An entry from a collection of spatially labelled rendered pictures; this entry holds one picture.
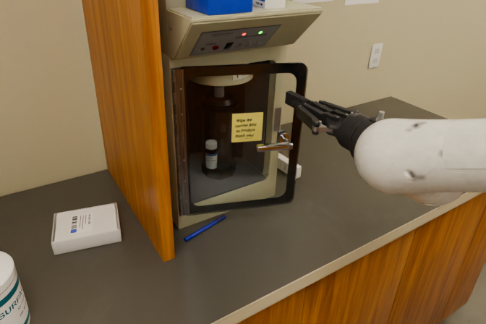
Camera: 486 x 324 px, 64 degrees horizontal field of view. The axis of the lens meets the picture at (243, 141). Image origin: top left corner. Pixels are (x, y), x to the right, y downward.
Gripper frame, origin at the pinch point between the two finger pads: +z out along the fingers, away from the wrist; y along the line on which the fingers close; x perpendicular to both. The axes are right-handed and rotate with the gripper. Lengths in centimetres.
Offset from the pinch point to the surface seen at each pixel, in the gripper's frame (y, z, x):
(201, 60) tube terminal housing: 17.5, 13.6, -8.4
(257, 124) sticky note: 6.7, 6.1, 6.7
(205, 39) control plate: 20.3, 6.0, -14.9
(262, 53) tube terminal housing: 0.7, 13.6, -8.1
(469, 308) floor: -119, -13, 131
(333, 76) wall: -70, 57, 21
